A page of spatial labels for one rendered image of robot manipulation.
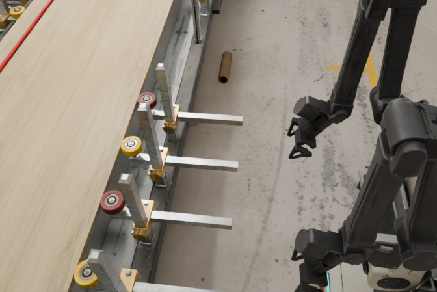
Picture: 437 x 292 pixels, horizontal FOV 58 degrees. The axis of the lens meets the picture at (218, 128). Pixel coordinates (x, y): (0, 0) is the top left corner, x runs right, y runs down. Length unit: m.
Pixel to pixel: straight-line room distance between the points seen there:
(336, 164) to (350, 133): 0.30
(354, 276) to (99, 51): 1.59
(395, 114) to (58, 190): 1.17
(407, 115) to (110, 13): 1.85
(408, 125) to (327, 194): 1.87
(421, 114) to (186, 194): 1.91
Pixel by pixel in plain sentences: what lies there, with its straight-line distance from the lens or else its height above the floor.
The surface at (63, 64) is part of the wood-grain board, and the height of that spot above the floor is 0.90.
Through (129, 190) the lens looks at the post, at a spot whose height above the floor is 1.07.
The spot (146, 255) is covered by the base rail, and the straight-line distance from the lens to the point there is 1.52.
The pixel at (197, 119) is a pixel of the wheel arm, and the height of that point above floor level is 0.81.
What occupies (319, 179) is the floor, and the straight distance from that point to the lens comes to 2.55.
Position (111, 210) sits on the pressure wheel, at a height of 0.90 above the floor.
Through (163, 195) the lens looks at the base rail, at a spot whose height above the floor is 0.70.
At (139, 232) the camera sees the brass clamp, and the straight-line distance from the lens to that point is 1.40.
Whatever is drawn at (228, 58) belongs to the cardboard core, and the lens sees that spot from 3.20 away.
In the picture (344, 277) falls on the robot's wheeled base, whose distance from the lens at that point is 1.98.
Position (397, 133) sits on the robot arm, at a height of 1.61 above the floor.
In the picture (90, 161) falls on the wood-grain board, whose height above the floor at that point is 0.90.
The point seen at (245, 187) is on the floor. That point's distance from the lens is 2.46.
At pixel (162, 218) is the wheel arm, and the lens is 1.42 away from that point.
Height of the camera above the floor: 2.07
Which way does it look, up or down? 49 degrees down
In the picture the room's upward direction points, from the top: 2 degrees counter-clockwise
